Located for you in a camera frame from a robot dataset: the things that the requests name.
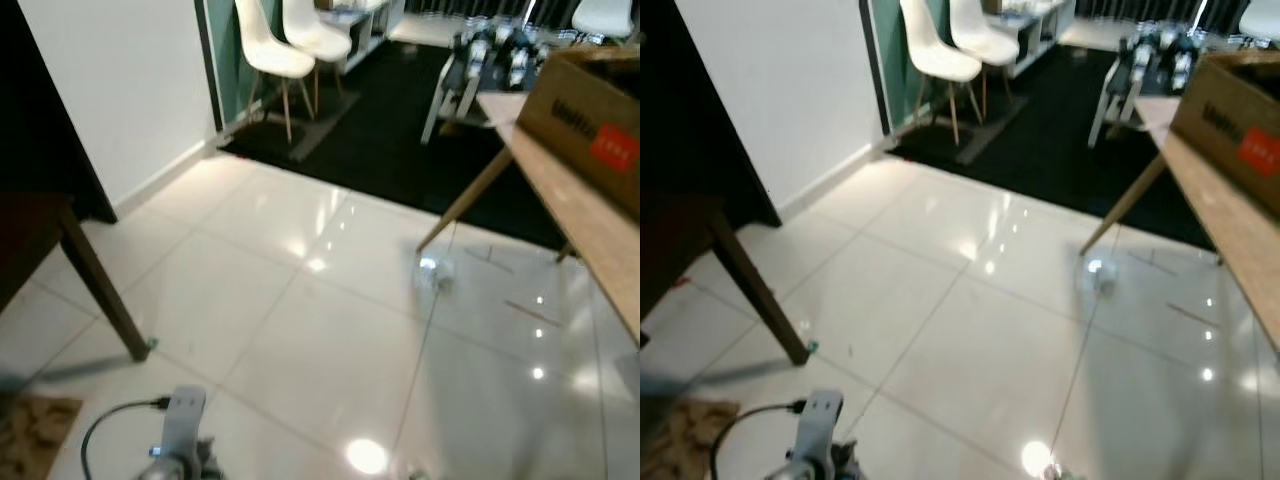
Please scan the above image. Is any brown patterned rug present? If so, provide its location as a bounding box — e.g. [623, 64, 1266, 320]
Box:
[0, 394, 84, 480]
[640, 400, 741, 480]

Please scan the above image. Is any dark wooden table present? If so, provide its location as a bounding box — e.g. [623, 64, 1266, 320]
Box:
[0, 192, 153, 363]
[640, 195, 811, 367]

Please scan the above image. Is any black carpet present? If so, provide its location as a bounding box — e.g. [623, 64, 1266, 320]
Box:
[885, 45, 1226, 253]
[218, 40, 576, 253]

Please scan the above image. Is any light wooden table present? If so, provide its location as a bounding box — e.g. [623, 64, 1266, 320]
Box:
[417, 91, 641, 343]
[1078, 95, 1280, 353]

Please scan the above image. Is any white shell chair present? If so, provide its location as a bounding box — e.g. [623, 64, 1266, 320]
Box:
[282, 0, 354, 119]
[572, 0, 637, 41]
[234, 0, 317, 144]
[1238, 0, 1280, 41]
[948, 0, 1023, 121]
[900, 0, 983, 146]

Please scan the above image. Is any cardboard box with red label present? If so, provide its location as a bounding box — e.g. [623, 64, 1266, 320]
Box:
[516, 44, 641, 221]
[1170, 50, 1280, 223]

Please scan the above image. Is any white low shelf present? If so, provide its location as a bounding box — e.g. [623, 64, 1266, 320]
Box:
[318, 0, 407, 73]
[985, 0, 1076, 79]

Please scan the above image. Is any grey legged robot machine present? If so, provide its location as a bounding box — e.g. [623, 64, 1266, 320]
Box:
[1088, 25, 1201, 151]
[420, 24, 549, 147]

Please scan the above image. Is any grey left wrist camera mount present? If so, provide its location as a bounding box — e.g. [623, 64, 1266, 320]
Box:
[790, 390, 849, 480]
[150, 386, 209, 480]

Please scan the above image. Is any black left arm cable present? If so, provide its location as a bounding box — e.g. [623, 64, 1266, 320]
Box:
[79, 397, 173, 480]
[709, 400, 809, 480]

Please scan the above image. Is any dark green door frame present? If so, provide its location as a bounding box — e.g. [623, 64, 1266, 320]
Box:
[195, 0, 251, 136]
[860, 0, 906, 136]

